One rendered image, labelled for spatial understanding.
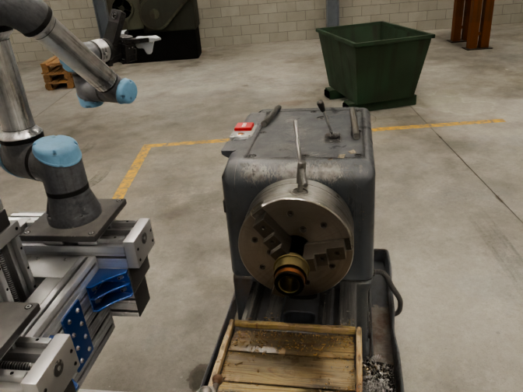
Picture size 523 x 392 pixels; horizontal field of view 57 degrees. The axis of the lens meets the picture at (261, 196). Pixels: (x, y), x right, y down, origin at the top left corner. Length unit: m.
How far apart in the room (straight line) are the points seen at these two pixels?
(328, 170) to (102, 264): 0.70
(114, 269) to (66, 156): 0.35
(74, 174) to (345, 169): 0.75
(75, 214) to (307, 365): 0.74
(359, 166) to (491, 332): 1.60
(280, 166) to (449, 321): 1.65
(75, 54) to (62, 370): 0.80
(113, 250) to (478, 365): 1.82
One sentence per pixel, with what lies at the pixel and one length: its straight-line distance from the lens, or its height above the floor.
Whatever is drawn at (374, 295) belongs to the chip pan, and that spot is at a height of 0.54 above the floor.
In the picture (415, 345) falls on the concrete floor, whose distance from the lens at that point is 2.65.
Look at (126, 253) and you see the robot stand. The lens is 1.43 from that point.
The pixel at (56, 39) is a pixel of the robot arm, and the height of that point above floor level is 1.65.
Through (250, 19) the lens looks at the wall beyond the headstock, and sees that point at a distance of 11.12.
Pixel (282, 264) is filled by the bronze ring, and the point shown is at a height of 1.11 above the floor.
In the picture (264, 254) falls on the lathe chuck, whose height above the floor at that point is 1.06.
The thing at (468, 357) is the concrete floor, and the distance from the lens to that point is 2.65.
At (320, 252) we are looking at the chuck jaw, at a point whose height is 1.11.
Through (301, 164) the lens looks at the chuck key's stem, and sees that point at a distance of 1.24.
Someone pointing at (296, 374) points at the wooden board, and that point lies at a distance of 1.26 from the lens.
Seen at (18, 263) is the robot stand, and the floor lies 1.14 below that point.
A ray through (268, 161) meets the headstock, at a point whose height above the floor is 1.25.
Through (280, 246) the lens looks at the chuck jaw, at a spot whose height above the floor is 1.14.
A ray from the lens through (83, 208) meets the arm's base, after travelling 1.44.
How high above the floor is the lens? 1.81
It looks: 27 degrees down
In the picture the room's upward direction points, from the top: 5 degrees counter-clockwise
